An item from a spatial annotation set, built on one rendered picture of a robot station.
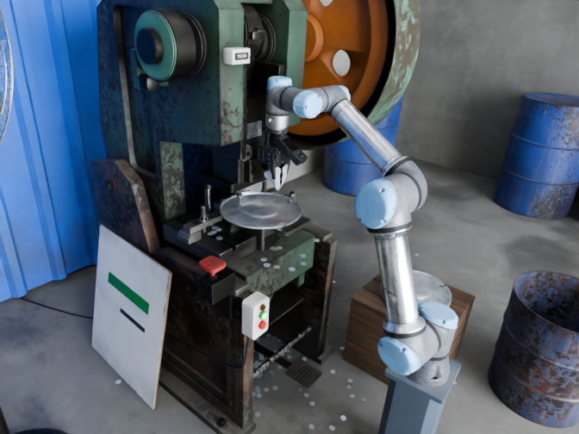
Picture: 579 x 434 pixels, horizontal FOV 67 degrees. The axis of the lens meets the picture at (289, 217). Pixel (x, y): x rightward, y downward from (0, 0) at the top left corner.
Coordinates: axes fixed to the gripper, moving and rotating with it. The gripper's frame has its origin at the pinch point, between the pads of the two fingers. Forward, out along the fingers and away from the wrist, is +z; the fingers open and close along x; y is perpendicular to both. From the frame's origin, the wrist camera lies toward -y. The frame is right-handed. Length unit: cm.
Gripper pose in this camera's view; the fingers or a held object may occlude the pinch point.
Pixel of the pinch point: (279, 187)
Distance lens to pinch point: 148.8
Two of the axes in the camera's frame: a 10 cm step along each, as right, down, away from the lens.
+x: -6.2, 3.2, -7.1
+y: -7.8, -3.2, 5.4
